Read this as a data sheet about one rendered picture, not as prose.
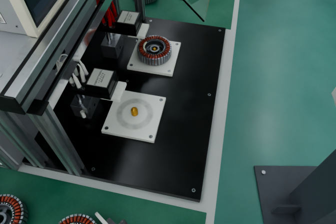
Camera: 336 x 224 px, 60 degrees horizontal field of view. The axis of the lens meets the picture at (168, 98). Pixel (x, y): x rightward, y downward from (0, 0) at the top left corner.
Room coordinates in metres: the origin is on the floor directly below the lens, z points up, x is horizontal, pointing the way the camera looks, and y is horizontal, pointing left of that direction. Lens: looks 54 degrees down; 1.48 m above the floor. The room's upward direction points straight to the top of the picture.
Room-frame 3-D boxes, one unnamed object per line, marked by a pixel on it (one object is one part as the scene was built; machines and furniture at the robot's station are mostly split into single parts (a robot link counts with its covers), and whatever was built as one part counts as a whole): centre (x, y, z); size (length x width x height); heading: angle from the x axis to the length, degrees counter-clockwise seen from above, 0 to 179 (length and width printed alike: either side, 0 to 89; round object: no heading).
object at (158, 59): (0.69, 0.04, 0.80); 0.11 x 0.11 x 0.04
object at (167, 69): (0.69, 0.04, 0.78); 0.15 x 0.15 x 0.01; 78
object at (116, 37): (0.73, 0.19, 0.80); 0.08 x 0.05 x 0.06; 168
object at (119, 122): (0.46, 0.10, 0.78); 0.15 x 0.15 x 0.01; 78
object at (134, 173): (0.58, 0.08, 0.76); 0.64 x 0.47 x 0.02; 168
